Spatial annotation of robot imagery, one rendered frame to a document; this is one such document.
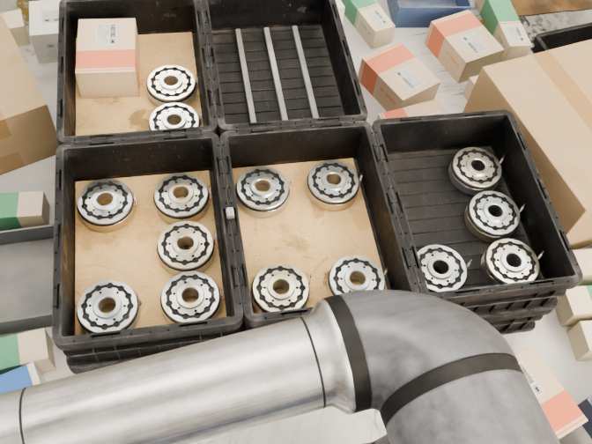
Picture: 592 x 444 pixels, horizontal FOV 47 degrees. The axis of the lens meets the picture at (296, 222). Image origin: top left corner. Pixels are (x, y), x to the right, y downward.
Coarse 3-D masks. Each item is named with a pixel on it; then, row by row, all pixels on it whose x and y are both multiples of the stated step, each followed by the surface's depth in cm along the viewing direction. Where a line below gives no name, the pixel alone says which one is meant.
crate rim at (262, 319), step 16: (272, 128) 131; (288, 128) 131; (304, 128) 131; (320, 128) 132; (336, 128) 132; (352, 128) 133; (368, 128) 133; (224, 144) 127; (224, 160) 126; (384, 176) 127; (384, 192) 125; (240, 240) 117; (400, 240) 119; (240, 256) 115; (240, 272) 113; (240, 288) 112; (416, 288) 115; (256, 320) 109; (272, 320) 109
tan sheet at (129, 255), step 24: (144, 192) 132; (144, 216) 129; (96, 240) 126; (120, 240) 126; (144, 240) 127; (216, 240) 128; (96, 264) 123; (120, 264) 123; (144, 264) 124; (216, 264) 125; (144, 288) 121; (144, 312) 119
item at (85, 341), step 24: (72, 144) 125; (96, 144) 126; (120, 144) 126; (216, 144) 127; (216, 168) 124; (240, 312) 110; (72, 336) 105; (96, 336) 106; (120, 336) 106; (144, 336) 106; (168, 336) 108
